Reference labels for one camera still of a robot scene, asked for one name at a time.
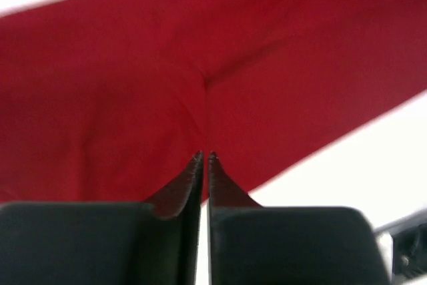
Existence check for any red t shirt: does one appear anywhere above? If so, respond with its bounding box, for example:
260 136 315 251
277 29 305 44
1 0 426 202

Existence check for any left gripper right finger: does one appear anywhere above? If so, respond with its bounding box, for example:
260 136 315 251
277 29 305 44
207 153 390 285

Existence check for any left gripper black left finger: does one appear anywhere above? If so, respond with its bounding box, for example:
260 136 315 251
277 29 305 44
1 152 203 284

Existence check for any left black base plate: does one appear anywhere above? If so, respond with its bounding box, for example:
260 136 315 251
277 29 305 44
374 209 426 284

